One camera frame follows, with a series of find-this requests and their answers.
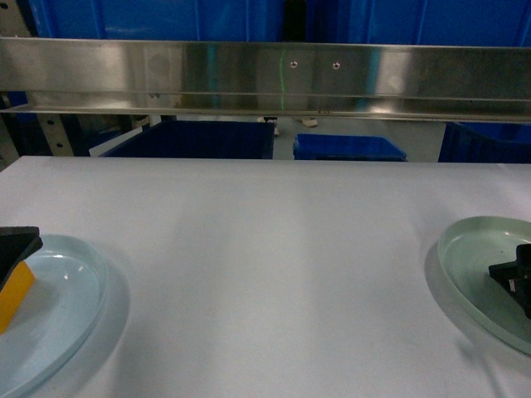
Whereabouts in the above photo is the green round plate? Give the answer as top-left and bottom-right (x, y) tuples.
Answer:
(437, 216), (530, 354)

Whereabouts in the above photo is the large blue bin upper right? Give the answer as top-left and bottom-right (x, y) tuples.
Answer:
(306, 0), (530, 48)

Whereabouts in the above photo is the small blue bin floor centre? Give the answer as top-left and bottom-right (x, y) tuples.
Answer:
(293, 133), (407, 162)

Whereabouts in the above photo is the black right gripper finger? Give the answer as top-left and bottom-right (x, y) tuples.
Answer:
(488, 244), (530, 318)

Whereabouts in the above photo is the stainless steel shelf rail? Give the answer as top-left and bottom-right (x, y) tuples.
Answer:
(1, 37), (530, 123)

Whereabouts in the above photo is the large blue bin upper left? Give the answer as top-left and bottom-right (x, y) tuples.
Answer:
(29, 0), (284, 42)

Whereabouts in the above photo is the yellow toy block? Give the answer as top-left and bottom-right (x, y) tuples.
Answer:
(1, 261), (36, 334)

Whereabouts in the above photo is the blue bin floor right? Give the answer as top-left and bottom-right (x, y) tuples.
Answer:
(438, 123), (530, 164)

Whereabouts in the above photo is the blue bin floor left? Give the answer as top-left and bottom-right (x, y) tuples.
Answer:
(103, 120), (275, 159)

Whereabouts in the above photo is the light blue round plate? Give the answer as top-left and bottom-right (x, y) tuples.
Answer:
(1, 235), (108, 397)

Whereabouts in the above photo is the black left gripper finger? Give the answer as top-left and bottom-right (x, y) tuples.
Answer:
(1, 226), (43, 287)

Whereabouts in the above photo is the large blue bin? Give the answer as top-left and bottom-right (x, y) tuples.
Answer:
(306, 0), (530, 48)
(29, 0), (284, 42)

